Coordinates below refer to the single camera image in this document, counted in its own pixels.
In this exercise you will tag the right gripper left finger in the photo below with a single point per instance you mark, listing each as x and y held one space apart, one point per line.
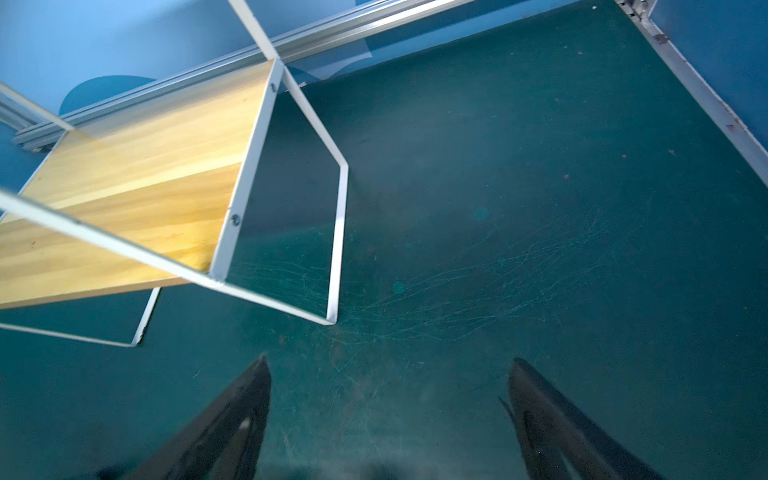
223 442

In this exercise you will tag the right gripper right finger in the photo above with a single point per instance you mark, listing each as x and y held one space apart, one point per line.
556 438

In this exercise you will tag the wooden two-tier shelf white frame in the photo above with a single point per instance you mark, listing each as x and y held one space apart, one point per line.
155 195

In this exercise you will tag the back aluminium frame bar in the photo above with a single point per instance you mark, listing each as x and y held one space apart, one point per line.
355 24

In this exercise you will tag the right aluminium frame post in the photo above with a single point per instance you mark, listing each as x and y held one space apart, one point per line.
719 111

